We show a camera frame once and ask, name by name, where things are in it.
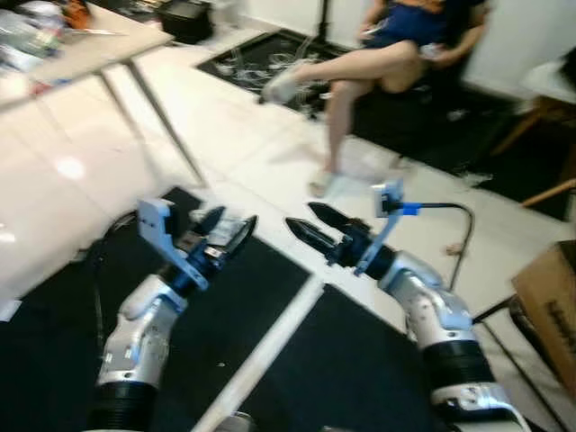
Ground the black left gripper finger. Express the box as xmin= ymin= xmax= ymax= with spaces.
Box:
xmin=193 ymin=206 xmax=227 ymax=240
xmin=220 ymin=215 xmax=259 ymax=268

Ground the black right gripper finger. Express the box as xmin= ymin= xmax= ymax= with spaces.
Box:
xmin=307 ymin=202 xmax=359 ymax=239
xmin=284 ymin=218 xmax=339 ymax=260

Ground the crumpled plastic wrapper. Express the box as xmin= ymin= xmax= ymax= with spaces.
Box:
xmin=214 ymin=214 xmax=253 ymax=237

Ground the seated person in blue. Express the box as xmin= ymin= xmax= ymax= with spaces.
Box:
xmin=261 ymin=0 xmax=491 ymax=199

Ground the grey robot left leg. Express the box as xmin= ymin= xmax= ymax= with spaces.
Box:
xmin=216 ymin=412 xmax=258 ymax=432

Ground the brown cardboard box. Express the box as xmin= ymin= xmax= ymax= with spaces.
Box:
xmin=511 ymin=241 xmax=576 ymax=399

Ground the wooden table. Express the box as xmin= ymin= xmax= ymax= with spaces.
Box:
xmin=0 ymin=0 xmax=210 ymax=188

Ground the wooden chair with white seat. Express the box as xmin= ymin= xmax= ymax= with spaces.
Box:
xmin=490 ymin=58 xmax=576 ymax=210

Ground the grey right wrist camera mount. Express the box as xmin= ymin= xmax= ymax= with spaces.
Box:
xmin=354 ymin=178 xmax=406 ymax=276

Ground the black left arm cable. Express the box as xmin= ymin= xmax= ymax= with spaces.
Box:
xmin=86 ymin=212 xmax=141 ymax=361

